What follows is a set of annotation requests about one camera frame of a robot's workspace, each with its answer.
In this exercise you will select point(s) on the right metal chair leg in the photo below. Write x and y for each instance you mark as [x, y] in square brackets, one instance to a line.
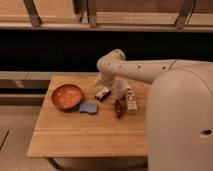
[185, 14]

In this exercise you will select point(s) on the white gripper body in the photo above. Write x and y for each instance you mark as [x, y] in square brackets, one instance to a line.
[104, 80]

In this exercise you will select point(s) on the wooden table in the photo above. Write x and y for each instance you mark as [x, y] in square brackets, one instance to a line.
[72, 134]

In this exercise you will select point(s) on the metal chair leg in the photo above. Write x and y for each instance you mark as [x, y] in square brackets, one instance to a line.
[185, 14]
[91, 13]
[32, 12]

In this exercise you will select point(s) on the middle metal chair leg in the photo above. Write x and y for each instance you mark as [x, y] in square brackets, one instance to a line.
[91, 13]

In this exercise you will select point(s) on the orange wooden bowl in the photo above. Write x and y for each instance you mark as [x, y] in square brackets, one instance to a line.
[67, 96]

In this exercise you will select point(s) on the dark red snack bar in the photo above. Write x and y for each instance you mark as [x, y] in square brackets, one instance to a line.
[118, 108]

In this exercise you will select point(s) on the left metal chair leg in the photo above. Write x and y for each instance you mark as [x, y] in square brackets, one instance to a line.
[32, 12]

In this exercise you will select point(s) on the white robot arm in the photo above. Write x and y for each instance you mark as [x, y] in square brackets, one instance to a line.
[179, 108]

